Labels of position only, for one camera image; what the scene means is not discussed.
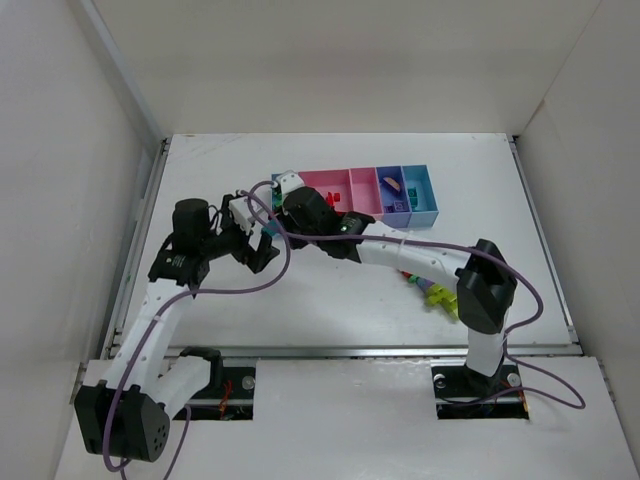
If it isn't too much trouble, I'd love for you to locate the lime green duplo stack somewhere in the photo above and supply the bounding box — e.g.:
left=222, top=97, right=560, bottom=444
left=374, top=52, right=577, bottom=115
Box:
left=425, top=284, right=458, bottom=320

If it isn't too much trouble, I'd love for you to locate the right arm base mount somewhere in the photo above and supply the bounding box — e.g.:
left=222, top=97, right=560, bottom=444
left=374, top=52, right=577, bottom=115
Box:
left=431, top=364, right=529, bottom=420

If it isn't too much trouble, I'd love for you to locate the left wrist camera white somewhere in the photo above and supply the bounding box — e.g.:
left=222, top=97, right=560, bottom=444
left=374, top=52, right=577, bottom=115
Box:
left=229, top=196, right=256, bottom=236

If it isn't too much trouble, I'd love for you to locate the large pink bin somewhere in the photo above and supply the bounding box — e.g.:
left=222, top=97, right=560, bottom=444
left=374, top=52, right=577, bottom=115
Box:
left=299, top=169, right=353, bottom=213

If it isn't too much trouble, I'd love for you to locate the light blue bin right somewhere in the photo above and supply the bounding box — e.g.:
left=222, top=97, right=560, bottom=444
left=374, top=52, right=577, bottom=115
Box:
left=402, top=165, right=439, bottom=229

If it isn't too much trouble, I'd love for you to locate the purple cable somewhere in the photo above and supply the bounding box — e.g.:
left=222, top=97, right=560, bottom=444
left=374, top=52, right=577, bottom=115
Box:
left=103, top=192, right=292, bottom=480
left=247, top=180, right=586, bottom=410

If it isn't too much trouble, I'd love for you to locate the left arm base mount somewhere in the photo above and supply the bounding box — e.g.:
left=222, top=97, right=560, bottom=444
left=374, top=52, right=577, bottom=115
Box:
left=168, top=346, right=256, bottom=421

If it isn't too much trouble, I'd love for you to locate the teal square brick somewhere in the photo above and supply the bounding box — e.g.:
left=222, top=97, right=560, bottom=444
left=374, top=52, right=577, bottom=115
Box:
left=262, top=227, right=280, bottom=237

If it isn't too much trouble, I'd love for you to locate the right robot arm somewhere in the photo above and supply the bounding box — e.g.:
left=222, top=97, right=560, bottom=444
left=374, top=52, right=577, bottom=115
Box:
left=281, top=186, right=517, bottom=379

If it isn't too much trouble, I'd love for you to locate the red duplo roof brick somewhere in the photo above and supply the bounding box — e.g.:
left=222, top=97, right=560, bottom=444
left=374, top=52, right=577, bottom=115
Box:
left=325, top=192, right=341, bottom=207

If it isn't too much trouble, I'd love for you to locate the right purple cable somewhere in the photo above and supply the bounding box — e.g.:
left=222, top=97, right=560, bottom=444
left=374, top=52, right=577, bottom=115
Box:
left=247, top=180, right=586, bottom=410

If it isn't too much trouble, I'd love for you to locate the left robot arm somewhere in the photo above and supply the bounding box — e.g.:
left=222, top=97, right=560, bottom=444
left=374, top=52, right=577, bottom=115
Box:
left=74, top=193, right=279, bottom=472

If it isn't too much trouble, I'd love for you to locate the teal frog duplo brick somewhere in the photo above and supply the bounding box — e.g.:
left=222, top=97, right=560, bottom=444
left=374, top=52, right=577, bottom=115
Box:
left=407, top=187, right=419, bottom=210

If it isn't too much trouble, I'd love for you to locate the aluminium rail front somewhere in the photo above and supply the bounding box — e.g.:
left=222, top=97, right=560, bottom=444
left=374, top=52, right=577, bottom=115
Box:
left=99, top=344, right=584, bottom=360

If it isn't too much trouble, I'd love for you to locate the lavender duplo brick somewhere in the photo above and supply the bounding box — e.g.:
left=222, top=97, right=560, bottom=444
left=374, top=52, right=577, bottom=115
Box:
left=385, top=201, right=407, bottom=213

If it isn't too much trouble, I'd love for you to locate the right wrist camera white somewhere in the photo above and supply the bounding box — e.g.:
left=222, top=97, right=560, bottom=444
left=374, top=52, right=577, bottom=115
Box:
left=275, top=170, right=305, bottom=200

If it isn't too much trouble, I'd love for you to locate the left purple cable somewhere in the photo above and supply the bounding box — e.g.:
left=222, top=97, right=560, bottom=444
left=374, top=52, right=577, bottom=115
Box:
left=103, top=192, right=292, bottom=480

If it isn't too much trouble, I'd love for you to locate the purple flower duplo brick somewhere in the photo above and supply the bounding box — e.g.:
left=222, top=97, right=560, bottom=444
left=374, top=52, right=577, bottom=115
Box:
left=416, top=278, right=433, bottom=294

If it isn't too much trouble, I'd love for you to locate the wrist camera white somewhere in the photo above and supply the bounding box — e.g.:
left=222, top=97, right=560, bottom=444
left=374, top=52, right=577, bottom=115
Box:
left=275, top=170, right=305, bottom=200
left=229, top=196, right=256, bottom=236

